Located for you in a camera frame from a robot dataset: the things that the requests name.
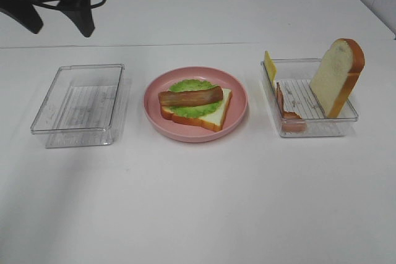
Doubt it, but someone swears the brown bacon strip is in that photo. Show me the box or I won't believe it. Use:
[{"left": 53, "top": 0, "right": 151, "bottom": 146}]
[{"left": 158, "top": 86, "right": 223, "bottom": 107}]

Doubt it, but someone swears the green lettuce leaf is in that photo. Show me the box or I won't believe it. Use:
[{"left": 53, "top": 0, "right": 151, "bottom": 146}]
[{"left": 163, "top": 79, "right": 222, "bottom": 118}]

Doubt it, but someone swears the bread slice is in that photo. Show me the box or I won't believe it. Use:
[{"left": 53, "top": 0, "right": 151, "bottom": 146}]
[
  {"left": 309, "top": 38, "right": 365, "bottom": 118},
  {"left": 160, "top": 88, "right": 233, "bottom": 132}
]

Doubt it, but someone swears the yellow cheese slice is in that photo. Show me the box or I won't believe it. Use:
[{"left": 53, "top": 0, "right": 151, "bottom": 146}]
[{"left": 264, "top": 51, "right": 277, "bottom": 88}]

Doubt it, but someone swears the pink bacon strip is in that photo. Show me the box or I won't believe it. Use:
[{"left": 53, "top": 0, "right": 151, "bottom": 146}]
[{"left": 276, "top": 82, "right": 306, "bottom": 133}]

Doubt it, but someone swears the left clear plastic tray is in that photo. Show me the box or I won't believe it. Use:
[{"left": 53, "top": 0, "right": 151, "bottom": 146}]
[{"left": 30, "top": 64, "right": 126, "bottom": 148}]

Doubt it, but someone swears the clear plastic tray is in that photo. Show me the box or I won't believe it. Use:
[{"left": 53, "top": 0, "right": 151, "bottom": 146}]
[
  {"left": 30, "top": 64, "right": 126, "bottom": 148},
  {"left": 260, "top": 58, "right": 358, "bottom": 138}
]

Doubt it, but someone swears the pink round plate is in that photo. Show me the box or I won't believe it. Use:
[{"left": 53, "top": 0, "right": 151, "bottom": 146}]
[{"left": 144, "top": 67, "right": 248, "bottom": 143}]

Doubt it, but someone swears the right clear plastic tray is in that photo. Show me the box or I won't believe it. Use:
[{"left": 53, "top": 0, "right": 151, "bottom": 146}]
[{"left": 260, "top": 58, "right": 358, "bottom": 138}]

